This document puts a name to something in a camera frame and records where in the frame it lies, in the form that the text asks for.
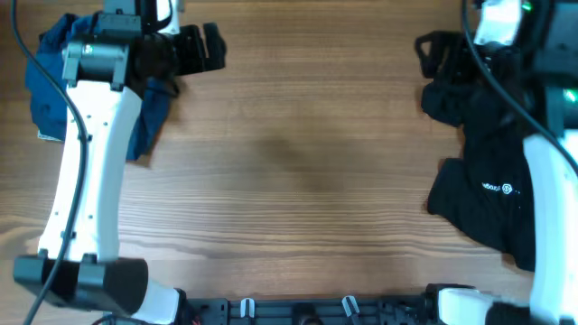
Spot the blue polo shirt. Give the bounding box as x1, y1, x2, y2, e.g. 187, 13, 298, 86
24, 14, 99, 141

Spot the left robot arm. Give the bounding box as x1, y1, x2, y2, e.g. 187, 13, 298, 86
14, 1, 227, 324

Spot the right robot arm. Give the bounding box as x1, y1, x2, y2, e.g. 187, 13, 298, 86
415, 0, 577, 324

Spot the black shirt with logo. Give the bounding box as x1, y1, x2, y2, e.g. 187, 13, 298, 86
421, 81, 536, 272

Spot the folded blue shirt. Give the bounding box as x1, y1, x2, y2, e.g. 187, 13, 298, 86
25, 77, 180, 161

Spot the left black cable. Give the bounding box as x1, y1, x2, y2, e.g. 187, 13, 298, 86
9, 0, 136, 325

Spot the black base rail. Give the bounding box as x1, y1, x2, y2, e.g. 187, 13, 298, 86
189, 295, 437, 325

